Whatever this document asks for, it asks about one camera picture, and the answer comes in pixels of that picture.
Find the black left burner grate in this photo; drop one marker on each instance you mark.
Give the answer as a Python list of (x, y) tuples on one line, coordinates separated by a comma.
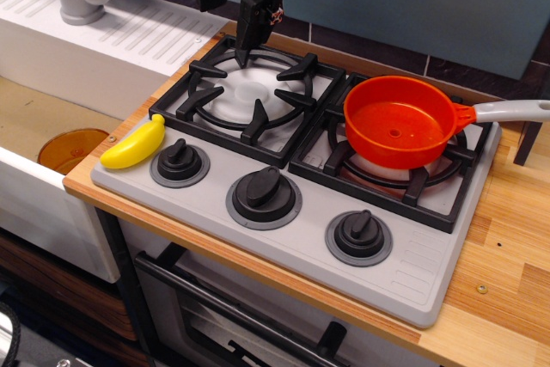
[(259, 110)]

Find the black burner grate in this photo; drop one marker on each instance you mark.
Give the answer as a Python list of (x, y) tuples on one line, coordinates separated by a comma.
[(442, 194), (259, 110)]

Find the black left stove knob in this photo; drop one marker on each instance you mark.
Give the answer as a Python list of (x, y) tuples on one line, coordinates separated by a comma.
[(179, 165)]

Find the black stove knob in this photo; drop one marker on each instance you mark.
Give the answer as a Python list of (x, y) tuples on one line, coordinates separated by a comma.
[(264, 200), (179, 165), (359, 238)]

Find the yellow toy banana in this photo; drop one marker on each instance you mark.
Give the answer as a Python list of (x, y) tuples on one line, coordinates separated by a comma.
[(136, 147)]

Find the white toy sink unit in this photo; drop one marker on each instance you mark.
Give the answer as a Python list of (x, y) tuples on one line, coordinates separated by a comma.
[(57, 78)]

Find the black middle stove knob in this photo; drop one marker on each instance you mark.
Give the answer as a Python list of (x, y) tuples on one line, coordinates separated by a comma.
[(264, 200)]

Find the grey toy stove top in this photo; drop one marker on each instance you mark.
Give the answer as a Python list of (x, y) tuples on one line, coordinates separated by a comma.
[(410, 284)]

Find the orange translucent plate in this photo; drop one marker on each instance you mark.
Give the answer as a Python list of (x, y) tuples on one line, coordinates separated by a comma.
[(63, 152)]

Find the black right stove knob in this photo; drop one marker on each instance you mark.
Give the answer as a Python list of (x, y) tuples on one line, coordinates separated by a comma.
[(359, 238)]

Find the black right burner grate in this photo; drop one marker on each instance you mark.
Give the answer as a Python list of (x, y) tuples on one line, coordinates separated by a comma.
[(442, 194)]

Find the black metal stand leg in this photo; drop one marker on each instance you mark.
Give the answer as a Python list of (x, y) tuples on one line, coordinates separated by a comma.
[(530, 131)]

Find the orange toy pan grey handle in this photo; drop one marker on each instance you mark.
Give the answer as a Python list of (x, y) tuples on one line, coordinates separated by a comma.
[(404, 123)]

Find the oven door with black handle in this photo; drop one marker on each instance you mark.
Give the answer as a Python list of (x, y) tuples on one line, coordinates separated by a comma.
[(218, 317)]

